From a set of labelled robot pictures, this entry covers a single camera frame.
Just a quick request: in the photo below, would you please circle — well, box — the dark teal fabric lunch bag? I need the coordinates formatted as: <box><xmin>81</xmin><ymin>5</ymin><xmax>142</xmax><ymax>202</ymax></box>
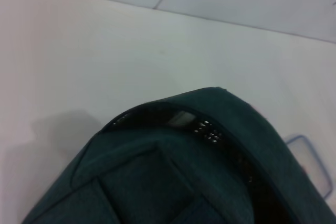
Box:
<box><xmin>22</xmin><ymin>86</ymin><xmax>336</xmax><ymax>224</ymax></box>

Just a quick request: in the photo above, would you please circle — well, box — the clear box with blue-rimmed lid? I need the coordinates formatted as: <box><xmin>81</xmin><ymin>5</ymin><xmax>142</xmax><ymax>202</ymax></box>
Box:
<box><xmin>285</xmin><ymin>134</ymin><xmax>333</xmax><ymax>201</ymax></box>

